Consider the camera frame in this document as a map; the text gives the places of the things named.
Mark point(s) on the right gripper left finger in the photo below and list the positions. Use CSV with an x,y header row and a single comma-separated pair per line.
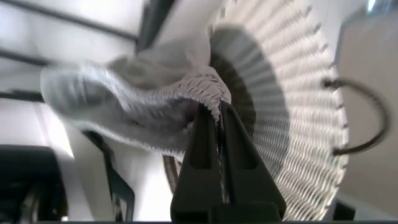
x,y
196,180

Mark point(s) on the black clothes rack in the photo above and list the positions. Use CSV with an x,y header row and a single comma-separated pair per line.
x,y
152,18

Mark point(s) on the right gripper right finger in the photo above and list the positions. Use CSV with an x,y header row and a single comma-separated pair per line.
x,y
252,183

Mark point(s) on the white laundry basket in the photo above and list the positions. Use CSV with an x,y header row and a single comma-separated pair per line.
x,y
295,93

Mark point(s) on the pale grey garment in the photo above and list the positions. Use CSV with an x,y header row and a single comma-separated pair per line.
x,y
140,109

